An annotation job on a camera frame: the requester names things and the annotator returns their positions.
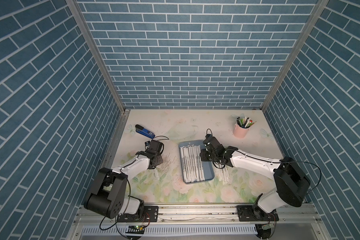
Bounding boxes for blue stapler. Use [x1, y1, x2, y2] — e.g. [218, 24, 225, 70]
[135, 125, 156, 139]

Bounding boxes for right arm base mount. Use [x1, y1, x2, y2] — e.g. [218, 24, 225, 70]
[236, 205, 279, 223]

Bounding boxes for pens in cup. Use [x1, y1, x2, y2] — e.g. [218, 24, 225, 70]
[236, 117, 256, 129]

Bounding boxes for wrapped straw pile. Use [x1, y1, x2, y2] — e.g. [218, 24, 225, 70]
[217, 166, 230, 185]
[154, 168, 160, 180]

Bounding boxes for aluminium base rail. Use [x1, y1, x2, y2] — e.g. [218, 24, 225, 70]
[74, 202, 322, 226]

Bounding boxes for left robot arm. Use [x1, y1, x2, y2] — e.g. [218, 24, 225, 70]
[84, 140, 164, 221]

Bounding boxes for pink pen cup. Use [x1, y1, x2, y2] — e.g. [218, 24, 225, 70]
[233, 123, 250, 139]

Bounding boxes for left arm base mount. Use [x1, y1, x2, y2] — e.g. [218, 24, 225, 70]
[117, 206, 159, 223]

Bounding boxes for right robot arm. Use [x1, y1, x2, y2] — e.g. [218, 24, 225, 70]
[200, 134, 311, 219]

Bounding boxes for straw being gripped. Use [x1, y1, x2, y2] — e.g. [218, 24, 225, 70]
[187, 146, 195, 182]

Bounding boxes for right wrapped straw pile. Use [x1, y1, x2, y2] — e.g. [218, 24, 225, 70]
[217, 166, 230, 185]

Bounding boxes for left wrapped straw pile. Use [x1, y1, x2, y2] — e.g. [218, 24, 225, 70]
[154, 168, 160, 180]

